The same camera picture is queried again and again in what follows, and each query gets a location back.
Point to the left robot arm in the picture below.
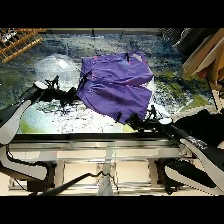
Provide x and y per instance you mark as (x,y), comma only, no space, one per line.
(13,116)

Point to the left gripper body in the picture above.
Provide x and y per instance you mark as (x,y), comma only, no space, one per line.
(68,96)

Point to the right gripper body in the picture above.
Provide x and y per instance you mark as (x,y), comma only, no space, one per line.
(136,122)

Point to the silver frame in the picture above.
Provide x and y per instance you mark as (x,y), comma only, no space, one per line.
(100,151)

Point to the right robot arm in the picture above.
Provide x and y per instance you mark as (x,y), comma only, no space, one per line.
(203,153)

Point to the purple shorts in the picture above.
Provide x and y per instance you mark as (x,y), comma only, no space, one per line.
(116,83)

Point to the wooden lattice rack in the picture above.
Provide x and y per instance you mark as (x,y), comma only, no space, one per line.
(16,43)

